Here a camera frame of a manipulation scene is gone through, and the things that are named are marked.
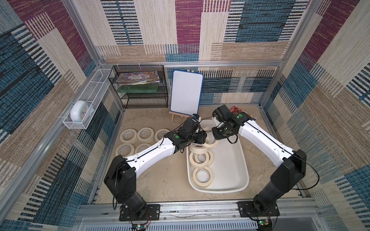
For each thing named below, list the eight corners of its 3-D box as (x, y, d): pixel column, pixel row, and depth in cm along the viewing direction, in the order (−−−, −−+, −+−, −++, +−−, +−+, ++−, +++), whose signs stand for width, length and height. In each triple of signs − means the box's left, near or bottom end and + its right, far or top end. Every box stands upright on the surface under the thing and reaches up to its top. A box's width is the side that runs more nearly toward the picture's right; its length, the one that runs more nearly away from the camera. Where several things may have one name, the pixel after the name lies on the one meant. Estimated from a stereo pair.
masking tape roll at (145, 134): (136, 143, 101) (135, 140, 99) (140, 130, 108) (138, 127, 106) (153, 143, 101) (152, 140, 98) (155, 130, 108) (154, 127, 106)
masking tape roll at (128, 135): (119, 144, 101) (117, 141, 98) (124, 131, 108) (122, 128, 105) (136, 144, 101) (134, 141, 98) (139, 131, 108) (138, 128, 105)
